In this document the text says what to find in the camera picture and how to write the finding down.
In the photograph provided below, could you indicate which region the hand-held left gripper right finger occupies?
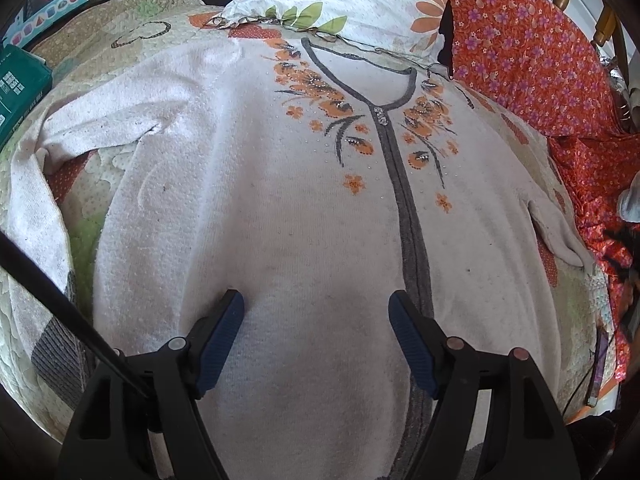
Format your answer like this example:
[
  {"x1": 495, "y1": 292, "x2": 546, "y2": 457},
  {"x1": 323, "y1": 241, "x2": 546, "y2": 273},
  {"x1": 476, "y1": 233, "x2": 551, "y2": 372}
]
[{"x1": 387, "y1": 290, "x2": 583, "y2": 480}]

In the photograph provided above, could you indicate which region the white floral pillow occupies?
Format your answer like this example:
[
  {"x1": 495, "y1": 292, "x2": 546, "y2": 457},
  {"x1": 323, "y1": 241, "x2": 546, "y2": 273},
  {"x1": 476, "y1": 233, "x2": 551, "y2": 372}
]
[{"x1": 220, "y1": 0, "x2": 453, "y2": 68}]

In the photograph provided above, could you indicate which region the green cardboard box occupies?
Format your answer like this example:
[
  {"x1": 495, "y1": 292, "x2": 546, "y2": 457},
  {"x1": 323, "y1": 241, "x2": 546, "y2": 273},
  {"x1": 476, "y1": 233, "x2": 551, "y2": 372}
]
[{"x1": 0, "y1": 44, "x2": 53, "y2": 148}]

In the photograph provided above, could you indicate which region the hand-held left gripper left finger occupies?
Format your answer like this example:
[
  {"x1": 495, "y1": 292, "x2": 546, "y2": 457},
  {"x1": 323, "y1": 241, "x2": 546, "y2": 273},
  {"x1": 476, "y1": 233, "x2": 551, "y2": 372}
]
[{"x1": 59, "y1": 289, "x2": 246, "y2": 480}]

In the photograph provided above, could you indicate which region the white floral knit cardigan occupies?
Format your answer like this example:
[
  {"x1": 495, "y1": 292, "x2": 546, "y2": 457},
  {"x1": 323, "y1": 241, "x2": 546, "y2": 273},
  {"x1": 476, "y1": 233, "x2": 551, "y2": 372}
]
[{"x1": 10, "y1": 35, "x2": 596, "y2": 480}]

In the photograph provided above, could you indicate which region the silver foil wrap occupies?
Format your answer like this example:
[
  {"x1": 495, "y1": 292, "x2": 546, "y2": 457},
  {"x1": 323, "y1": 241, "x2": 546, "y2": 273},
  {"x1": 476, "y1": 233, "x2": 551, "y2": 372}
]
[{"x1": 607, "y1": 57, "x2": 640, "y2": 133}]

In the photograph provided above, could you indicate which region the black cable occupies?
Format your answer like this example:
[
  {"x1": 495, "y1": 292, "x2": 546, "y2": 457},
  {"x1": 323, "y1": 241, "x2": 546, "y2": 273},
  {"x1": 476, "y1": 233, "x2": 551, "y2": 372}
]
[{"x1": 0, "y1": 232, "x2": 153, "y2": 401}]

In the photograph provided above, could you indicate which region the heart patterned quilt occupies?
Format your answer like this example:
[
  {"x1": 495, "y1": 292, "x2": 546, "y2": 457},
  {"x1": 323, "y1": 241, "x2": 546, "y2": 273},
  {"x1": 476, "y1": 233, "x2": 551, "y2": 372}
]
[{"x1": 0, "y1": 0, "x2": 626, "y2": 461}]

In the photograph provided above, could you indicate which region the grey sock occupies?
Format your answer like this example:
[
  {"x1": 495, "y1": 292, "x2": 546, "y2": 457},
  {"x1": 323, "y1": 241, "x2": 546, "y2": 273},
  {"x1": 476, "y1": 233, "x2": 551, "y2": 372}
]
[{"x1": 616, "y1": 172, "x2": 640, "y2": 223}]

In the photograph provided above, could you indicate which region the box with coloured shapes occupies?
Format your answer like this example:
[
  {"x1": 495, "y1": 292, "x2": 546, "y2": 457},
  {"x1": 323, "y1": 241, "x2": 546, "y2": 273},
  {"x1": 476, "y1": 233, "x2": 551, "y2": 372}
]
[{"x1": 2, "y1": 0, "x2": 91, "y2": 48}]

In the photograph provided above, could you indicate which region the dark phone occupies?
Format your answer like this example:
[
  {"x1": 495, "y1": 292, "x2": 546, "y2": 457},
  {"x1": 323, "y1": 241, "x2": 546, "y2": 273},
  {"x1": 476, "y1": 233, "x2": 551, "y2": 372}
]
[{"x1": 584, "y1": 327, "x2": 610, "y2": 407}]

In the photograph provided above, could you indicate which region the orange floral cloth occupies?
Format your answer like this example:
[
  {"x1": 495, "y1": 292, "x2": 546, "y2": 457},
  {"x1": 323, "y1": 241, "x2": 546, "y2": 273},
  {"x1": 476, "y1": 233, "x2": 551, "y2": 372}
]
[{"x1": 447, "y1": 0, "x2": 640, "y2": 386}]

